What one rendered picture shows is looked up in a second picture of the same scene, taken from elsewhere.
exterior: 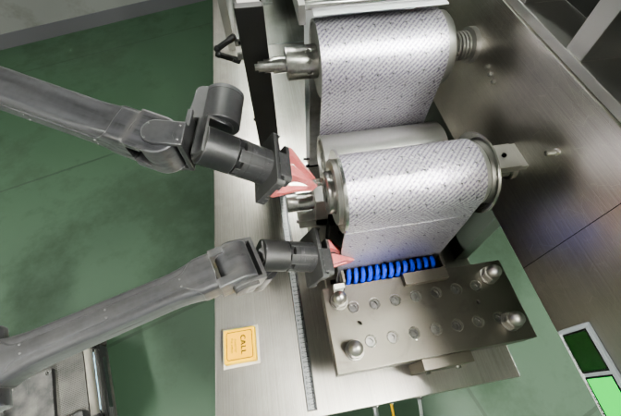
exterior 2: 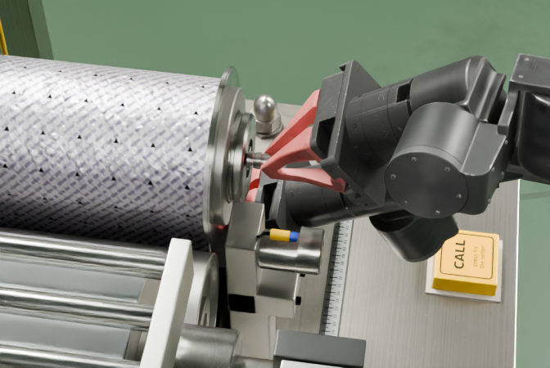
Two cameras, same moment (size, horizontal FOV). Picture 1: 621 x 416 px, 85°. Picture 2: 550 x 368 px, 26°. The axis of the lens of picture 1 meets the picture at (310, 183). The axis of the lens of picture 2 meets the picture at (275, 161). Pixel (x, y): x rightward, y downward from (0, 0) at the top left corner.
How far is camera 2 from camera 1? 95 cm
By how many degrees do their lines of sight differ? 72
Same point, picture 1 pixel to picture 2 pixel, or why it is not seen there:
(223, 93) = (430, 134)
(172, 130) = (535, 71)
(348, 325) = not seen: hidden behind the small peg
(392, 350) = not seen: hidden behind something
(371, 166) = (158, 96)
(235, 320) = (472, 313)
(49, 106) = not seen: outside the picture
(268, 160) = (360, 97)
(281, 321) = (375, 285)
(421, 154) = (45, 94)
